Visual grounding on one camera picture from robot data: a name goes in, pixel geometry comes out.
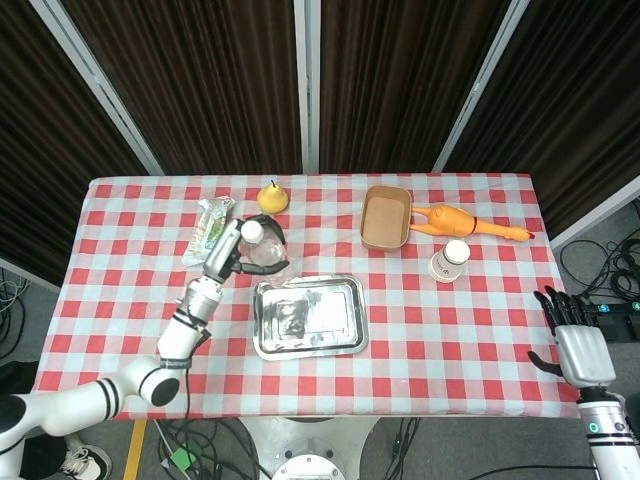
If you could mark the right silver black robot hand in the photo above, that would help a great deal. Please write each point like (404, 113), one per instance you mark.
(585, 350)

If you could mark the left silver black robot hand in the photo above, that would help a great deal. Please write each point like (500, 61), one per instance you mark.
(222, 247)

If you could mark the clear plastic water bottle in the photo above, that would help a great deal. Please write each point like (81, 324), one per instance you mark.
(252, 231)

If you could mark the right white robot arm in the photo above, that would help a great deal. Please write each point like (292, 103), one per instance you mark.
(610, 440)

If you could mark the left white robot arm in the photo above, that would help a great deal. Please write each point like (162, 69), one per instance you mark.
(175, 340)

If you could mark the rectangular stainless steel tray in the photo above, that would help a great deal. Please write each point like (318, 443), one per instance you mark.
(325, 320)

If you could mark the silver green snack bag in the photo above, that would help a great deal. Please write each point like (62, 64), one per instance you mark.
(205, 235)

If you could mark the black power strip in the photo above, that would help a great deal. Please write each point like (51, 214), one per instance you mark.
(615, 308)

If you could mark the yellow pear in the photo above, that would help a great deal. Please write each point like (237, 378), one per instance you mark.
(272, 200)

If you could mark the dark fabric partition panel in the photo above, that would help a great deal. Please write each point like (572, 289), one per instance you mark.
(200, 85)
(40, 125)
(575, 100)
(395, 85)

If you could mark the brown paper food box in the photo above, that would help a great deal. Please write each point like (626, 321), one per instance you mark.
(385, 220)

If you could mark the red white checkered tablecloth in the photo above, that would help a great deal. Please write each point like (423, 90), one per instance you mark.
(400, 360)

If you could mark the orange rubber chicken toy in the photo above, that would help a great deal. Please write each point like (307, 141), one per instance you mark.
(450, 220)

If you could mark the green floor box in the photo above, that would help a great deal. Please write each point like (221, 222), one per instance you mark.
(186, 455)

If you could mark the black white sneaker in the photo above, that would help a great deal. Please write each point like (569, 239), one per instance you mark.
(85, 460)

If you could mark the black trouser leg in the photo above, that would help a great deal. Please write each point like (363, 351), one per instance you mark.
(40, 460)

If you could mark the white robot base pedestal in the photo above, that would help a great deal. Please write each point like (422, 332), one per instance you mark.
(305, 450)

